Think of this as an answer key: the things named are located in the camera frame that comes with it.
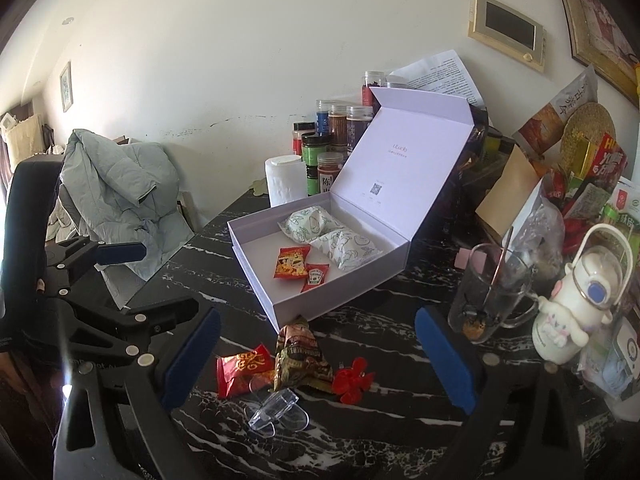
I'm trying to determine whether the white cartoon water bottle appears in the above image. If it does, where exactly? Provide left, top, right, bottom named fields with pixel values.
left=532, top=223, right=634, bottom=365

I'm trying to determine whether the dark label clear jar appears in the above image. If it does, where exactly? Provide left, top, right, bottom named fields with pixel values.
left=346, top=105, right=373, bottom=156

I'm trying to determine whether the small wall picture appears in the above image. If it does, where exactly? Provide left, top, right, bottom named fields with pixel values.
left=60, top=62, right=74, bottom=113

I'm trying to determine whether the green label black jar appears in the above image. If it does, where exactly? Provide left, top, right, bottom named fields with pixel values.
left=302, top=133, right=330, bottom=196

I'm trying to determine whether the snack bag with waffle picture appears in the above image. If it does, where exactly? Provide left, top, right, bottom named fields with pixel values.
left=514, top=65, right=616, bottom=176

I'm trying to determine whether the red Northeast barbecue bag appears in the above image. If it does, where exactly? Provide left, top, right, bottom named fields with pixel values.
left=585, top=133, right=627, bottom=192

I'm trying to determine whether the brown label clear jar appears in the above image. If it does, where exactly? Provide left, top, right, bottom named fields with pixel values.
left=329, top=103, right=347, bottom=153

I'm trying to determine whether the red chili jar white label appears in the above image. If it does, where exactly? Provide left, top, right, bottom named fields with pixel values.
left=317, top=152, right=344, bottom=193

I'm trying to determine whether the pink small block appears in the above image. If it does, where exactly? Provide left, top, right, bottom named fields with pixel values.
left=454, top=248, right=487, bottom=273

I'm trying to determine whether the white gift box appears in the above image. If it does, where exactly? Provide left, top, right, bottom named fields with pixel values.
left=228, top=88, right=474, bottom=330

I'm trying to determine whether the white patterned pouch left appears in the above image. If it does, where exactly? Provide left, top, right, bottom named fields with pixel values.
left=278, top=206, right=346, bottom=247

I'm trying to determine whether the red gold candy packet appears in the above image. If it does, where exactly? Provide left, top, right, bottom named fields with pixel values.
left=216, top=344, right=274, bottom=399

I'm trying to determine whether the red yellow snack packet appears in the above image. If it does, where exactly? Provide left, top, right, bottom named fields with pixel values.
left=273, top=245, right=310, bottom=280

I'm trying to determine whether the clear plastic scoop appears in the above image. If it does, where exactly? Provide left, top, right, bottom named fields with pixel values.
left=245, top=389, right=309, bottom=438

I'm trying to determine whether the white patterned pouch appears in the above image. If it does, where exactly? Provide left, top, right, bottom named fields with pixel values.
left=278, top=206, right=346, bottom=247
left=310, top=228, right=382, bottom=271

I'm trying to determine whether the gold framed wall panel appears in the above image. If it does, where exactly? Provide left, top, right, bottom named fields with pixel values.
left=468, top=0, right=546, bottom=73

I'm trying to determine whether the white patterned pouch right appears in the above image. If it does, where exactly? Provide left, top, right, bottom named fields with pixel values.
left=310, top=228, right=382, bottom=271

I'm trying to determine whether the green leaf coaster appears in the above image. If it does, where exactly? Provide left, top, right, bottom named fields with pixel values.
left=250, top=178, right=268, bottom=196

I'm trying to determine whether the white tissue roll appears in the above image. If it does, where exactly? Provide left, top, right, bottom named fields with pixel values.
left=265, top=155, right=308, bottom=207

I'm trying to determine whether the dark snack bag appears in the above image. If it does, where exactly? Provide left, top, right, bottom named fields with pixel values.
left=450, top=105, right=489, bottom=193

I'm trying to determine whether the brown paper bag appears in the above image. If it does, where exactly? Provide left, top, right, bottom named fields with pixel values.
left=475, top=146, right=540, bottom=242

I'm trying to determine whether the glass mug with cartoon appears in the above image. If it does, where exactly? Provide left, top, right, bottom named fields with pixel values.
left=448, top=243, right=538, bottom=344

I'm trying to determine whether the brown triangular snack bag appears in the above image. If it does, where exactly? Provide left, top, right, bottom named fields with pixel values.
left=273, top=316, right=334, bottom=393

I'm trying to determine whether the printed white paper sheet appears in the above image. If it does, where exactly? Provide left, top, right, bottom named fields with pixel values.
left=388, top=50, right=485, bottom=107

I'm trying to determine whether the wooden picture frame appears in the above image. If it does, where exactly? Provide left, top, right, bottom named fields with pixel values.
left=562, top=0, right=639, bottom=105

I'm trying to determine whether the blue label clear jar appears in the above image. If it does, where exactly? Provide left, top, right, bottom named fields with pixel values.
left=316, top=99, right=332, bottom=136

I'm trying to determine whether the light green puffer jacket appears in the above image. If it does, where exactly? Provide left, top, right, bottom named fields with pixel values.
left=61, top=129, right=193, bottom=281

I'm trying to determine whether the red label tall jar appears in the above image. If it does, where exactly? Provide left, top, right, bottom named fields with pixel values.
left=361, top=70, right=386, bottom=110

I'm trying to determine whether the Heinz ketchup sachet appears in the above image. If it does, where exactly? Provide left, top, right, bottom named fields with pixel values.
left=300, top=263, right=330, bottom=292

